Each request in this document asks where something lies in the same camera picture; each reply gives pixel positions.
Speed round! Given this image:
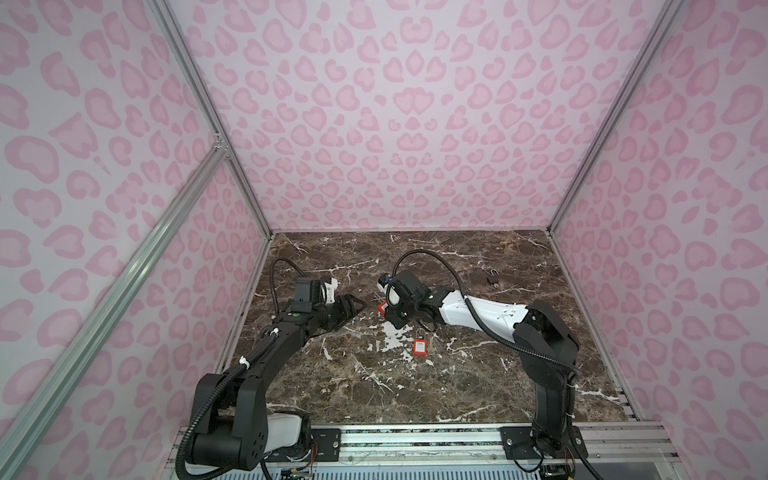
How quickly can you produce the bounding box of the aluminium diagonal frame bar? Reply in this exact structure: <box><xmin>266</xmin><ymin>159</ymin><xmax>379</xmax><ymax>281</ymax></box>
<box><xmin>1</xmin><ymin>146</ymin><xmax>230</xmax><ymax>479</ymax></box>

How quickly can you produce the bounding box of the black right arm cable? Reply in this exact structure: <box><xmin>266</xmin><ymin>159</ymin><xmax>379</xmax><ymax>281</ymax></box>
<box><xmin>391</xmin><ymin>248</ymin><xmax>580</xmax><ymax>373</ymax></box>

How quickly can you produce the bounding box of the aluminium frame post right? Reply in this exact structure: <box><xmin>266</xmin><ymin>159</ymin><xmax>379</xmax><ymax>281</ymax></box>
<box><xmin>547</xmin><ymin>0</ymin><xmax>688</xmax><ymax>237</ymax></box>

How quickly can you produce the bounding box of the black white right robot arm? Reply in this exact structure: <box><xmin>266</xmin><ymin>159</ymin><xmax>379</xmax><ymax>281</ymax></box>
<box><xmin>378</xmin><ymin>271</ymin><xmax>580</xmax><ymax>457</ymax></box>

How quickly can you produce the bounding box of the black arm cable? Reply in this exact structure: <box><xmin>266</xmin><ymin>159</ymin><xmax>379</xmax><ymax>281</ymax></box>
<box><xmin>391</xmin><ymin>248</ymin><xmax>580</xmax><ymax>373</ymax></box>
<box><xmin>173</xmin><ymin>257</ymin><xmax>307</xmax><ymax>480</ymax></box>

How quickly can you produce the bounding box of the aluminium frame post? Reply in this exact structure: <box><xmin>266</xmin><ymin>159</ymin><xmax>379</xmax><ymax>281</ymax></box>
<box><xmin>146</xmin><ymin>0</ymin><xmax>273</xmax><ymax>240</ymax></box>
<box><xmin>547</xmin><ymin>0</ymin><xmax>688</xmax><ymax>237</ymax></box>

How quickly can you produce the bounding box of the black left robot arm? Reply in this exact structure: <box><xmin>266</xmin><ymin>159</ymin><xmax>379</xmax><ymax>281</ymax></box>
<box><xmin>174</xmin><ymin>277</ymin><xmax>367</xmax><ymax>479</ymax></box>

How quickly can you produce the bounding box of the small black padlock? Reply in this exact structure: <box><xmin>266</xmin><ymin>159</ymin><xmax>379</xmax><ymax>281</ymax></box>
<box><xmin>486</xmin><ymin>269</ymin><xmax>500</xmax><ymax>285</ymax></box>

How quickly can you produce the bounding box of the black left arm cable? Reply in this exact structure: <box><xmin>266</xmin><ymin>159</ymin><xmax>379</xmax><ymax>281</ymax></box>
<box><xmin>173</xmin><ymin>257</ymin><xmax>307</xmax><ymax>480</ymax></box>

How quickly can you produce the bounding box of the aluminium frame post left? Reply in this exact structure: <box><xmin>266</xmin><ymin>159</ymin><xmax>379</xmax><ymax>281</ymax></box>
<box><xmin>146</xmin><ymin>0</ymin><xmax>273</xmax><ymax>240</ymax></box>

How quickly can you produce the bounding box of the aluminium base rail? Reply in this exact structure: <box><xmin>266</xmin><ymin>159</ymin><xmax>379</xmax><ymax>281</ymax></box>
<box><xmin>299</xmin><ymin>421</ymin><xmax>687</xmax><ymax>479</ymax></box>

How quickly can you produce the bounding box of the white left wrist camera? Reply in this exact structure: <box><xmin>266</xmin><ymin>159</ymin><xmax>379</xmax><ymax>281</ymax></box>
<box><xmin>320</xmin><ymin>276</ymin><xmax>339</xmax><ymax>305</ymax></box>

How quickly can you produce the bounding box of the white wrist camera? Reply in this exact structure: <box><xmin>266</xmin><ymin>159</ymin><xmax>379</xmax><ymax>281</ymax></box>
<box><xmin>320</xmin><ymin>276</ymin><xmax>339</xmax><ymax>305</ymax></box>
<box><xmin>377</xmin><ymin>273</ymin><xmax>400</xmax><ymax>306</ymax></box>

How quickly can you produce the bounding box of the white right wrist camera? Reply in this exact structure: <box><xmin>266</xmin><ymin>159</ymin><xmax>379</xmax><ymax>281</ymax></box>
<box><xmin>377</xmin><ymin>273</ymin><xmax>400</xmax><ymax>306</ymax></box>

